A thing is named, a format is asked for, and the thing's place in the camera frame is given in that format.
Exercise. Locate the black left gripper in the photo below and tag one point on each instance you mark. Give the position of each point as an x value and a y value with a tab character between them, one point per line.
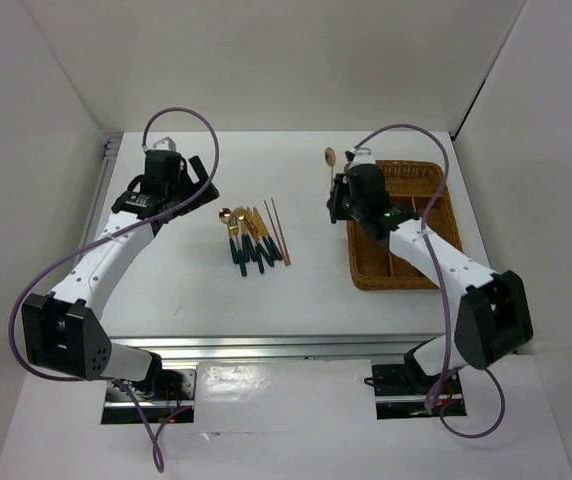
200	173

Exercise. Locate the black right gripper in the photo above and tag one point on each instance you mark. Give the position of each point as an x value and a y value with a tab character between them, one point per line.
333	203

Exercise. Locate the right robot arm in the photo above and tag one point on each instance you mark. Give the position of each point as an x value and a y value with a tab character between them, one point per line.
488	317

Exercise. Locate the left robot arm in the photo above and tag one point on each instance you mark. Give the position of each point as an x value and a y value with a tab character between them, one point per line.
62	329

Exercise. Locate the copper chopstick right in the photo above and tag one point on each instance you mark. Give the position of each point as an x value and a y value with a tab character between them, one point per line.
280	231

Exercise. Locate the copper chopstick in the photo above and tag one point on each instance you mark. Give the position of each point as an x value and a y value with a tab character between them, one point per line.
280	231
275	234

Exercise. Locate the copper chopstick left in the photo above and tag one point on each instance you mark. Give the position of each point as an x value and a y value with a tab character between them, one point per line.
275	234

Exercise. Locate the woven wicker cutlery basket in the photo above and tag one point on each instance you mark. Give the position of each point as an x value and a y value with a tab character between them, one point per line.
404	262

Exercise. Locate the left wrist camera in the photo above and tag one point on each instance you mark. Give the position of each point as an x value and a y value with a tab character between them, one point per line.
164	144

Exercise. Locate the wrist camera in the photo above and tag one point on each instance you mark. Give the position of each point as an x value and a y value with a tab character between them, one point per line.
164	144
358	156

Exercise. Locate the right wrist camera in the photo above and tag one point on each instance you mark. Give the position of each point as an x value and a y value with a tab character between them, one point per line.
358	156

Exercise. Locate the aluminium frame rail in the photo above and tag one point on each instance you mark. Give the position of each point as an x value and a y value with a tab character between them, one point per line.
183	296

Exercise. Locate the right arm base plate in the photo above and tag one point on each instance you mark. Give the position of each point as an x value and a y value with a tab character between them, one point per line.
397	398

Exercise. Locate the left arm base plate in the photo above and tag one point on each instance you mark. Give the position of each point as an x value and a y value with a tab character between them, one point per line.
174	401

